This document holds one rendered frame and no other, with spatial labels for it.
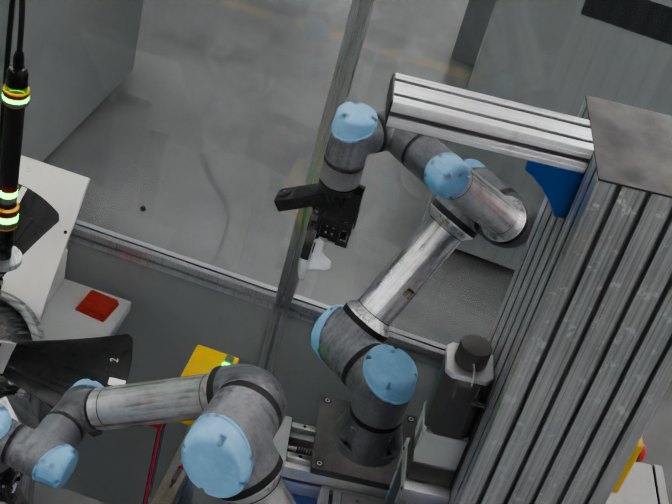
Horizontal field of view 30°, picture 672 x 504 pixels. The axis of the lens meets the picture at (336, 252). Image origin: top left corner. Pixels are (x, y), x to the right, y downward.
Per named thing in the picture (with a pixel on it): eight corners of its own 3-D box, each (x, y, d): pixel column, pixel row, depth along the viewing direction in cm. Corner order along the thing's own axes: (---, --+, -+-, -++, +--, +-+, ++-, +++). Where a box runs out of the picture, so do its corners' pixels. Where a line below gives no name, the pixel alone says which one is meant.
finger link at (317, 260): (322, 291, 235) (336, 246, 233) (292, 281, 236) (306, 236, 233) (324, 287, 239) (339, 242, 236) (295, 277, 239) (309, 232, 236)
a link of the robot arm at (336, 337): (335, 384, 260) (508, 183, 253) (293, 339, 268) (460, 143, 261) (362, 395, 270) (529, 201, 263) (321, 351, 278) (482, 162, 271)
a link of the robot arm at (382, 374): (373, 437, 258) (389, 390, 250) (334, 394, 265) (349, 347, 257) (416, 418, 265) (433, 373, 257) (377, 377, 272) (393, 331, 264)
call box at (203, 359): (190, 376, 284) (198, 342, 277) (232, 391, 283) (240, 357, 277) (166, 423, 271) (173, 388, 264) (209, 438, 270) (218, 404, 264)
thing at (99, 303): (91, 292, 314) (91, 286, 313) (119, 305, 313) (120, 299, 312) (74, 310, 308) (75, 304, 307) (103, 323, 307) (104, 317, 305)
